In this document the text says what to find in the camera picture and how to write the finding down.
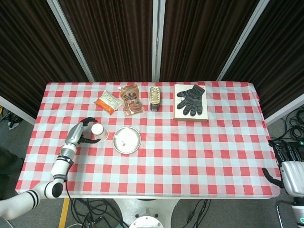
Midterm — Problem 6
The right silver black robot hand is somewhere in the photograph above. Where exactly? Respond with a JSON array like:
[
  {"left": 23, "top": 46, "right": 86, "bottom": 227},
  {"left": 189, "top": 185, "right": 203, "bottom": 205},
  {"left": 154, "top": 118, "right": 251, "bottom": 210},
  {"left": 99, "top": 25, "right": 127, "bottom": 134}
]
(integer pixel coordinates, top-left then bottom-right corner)
[{"left": 262, "top": 139, "right": 304, "bottom": 194}]

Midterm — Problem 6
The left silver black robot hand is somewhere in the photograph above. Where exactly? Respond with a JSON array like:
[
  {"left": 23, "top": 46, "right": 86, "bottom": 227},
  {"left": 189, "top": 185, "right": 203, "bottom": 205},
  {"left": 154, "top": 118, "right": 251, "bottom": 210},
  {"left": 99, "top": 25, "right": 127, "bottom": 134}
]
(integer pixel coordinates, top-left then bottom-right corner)
[{"left": 64, "top": 117, "right": 101, "bottom": 146}]

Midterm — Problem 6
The white paper cup blue stripe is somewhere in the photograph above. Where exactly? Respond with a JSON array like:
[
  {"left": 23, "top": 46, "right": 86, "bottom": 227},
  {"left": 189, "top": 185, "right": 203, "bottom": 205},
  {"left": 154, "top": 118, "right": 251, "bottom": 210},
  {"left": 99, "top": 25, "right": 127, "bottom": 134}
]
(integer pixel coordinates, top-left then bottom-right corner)
[{"left": 91, "top": 123, "right": 109, "bottom": 143}]

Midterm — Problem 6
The orange and white snack packet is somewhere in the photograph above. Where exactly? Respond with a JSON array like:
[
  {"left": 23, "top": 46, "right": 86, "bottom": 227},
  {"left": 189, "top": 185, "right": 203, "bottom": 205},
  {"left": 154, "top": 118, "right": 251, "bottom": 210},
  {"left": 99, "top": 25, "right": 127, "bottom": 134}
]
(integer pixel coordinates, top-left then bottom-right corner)
[{"left": 94, "top": 89, "right": 124, "bottom": 116}]

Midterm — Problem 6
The round stainless steel plate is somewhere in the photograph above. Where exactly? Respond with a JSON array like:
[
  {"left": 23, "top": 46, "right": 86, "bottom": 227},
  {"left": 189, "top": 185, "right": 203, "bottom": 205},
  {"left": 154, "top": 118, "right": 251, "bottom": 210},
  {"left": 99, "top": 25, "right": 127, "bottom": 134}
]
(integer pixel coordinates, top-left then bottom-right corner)
[{"left": 113, "top": 126, "right": 142, "bottom": 154}]

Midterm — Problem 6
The brown peanut butter spout pouch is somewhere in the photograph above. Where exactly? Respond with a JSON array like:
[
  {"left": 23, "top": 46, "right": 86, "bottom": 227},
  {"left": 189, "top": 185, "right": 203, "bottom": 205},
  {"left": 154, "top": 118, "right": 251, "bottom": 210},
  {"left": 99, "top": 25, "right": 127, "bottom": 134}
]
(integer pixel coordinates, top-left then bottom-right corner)
[{"left": 118, "top": 84, "right": 145, "bottom": 117}]

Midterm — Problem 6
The yellow floor tape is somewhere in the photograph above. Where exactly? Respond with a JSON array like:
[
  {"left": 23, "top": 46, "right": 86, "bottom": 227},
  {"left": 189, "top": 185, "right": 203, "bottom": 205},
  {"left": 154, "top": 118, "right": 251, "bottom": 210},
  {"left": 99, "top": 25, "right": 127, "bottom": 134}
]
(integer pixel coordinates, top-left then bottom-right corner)
[{"left": 58, "top": 198, "right": 71, "bottom": 228}]

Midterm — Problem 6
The dark brown partition panel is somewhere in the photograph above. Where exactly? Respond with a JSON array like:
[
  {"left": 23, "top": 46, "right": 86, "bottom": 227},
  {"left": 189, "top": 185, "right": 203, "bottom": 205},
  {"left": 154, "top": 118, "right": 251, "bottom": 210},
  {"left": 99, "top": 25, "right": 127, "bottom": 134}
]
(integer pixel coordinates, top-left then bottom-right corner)
[
  {"left": 59, "top": 0, "right": 157, "bottom": 83},
  {"left": 163, "top": 0, "right": 259, "bottom": 82},
  {"left": 0, "top": 0, "right": 90, "bottom": 119},
  {"left": 223, "top": 0, "right": 304, "bottom": 119}
]

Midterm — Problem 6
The dark tin can gold lid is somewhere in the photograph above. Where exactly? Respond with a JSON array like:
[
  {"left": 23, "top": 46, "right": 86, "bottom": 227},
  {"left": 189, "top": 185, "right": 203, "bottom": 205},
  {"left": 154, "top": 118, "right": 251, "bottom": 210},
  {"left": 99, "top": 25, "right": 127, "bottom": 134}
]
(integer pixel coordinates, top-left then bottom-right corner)
[{"left": 149, "top": 86, "right": 161, "bottom": 112}]

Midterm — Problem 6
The red white checkered tablecloth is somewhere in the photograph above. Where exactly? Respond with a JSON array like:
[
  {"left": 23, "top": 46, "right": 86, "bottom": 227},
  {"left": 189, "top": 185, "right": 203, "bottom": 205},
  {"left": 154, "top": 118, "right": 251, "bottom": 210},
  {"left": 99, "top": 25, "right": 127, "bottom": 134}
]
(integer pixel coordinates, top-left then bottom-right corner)
[{"left": 15, "top": 81, "right": 281, "bottom": 199}]

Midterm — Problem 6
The white book with brown edges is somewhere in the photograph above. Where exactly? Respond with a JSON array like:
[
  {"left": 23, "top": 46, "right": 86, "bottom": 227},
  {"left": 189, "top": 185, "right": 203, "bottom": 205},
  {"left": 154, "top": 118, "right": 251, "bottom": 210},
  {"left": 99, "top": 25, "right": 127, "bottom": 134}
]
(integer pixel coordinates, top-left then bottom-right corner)
[{"left": 172, "top": 84, "right": 209, "bottom": 123}]

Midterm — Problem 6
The grey striped knit glove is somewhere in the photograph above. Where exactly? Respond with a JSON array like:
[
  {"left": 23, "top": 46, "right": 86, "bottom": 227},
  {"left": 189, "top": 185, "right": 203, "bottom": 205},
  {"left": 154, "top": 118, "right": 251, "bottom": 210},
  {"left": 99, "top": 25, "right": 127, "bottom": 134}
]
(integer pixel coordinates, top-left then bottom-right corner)
[{"left": 176, "top": 84, "right": 206, "bottom": 117}]

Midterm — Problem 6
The black floor cable bundle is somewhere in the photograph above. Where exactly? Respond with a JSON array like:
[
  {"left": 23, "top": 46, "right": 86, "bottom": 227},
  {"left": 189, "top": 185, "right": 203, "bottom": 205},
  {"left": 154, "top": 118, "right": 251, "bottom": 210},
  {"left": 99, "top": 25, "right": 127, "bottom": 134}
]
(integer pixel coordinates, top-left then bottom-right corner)
[
  {"left": 182, "top": 199, "right": 212, "bottom": 228},
  {"left": 0, "top": 106, "right": 23, "bottom": 130},
  {"left": 71, "top": 198, "right": 130, "bottom": 228},
  {"left": 282, "top": 111, "right": 304, "bottom": 143}
]

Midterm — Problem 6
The white partition bottom rail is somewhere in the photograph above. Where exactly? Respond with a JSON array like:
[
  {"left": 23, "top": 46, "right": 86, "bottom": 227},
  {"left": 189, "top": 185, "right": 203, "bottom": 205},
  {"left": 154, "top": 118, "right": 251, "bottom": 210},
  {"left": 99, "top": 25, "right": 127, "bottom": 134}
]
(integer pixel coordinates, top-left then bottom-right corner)
[
  {"left": 0, "top": 95, "right": 37, "bottom": 126},
  {"left": 264, "top": 93, "right": 304, "bottom": 126}
]

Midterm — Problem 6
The white partition frame post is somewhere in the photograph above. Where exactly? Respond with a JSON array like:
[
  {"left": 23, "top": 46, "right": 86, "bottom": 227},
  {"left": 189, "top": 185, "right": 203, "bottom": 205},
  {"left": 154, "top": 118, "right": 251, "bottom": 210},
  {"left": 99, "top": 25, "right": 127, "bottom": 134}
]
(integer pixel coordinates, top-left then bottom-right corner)
[
  {"left": 216, "top": 0, "right": 271, "bottom": 82},
  {"left": 152, "top": 0, "right": 166, "bottom": 82},
  {"left": 47, "top": 0, "right": 96, "bottom": 83}
]

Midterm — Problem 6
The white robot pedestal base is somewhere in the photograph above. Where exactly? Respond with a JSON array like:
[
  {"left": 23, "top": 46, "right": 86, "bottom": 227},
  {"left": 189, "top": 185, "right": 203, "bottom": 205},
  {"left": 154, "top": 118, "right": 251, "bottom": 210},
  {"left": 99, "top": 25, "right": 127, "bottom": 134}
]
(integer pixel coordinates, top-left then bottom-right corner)
[{"left": 113, "top": 198, "right": 182, "bottom": 228}]

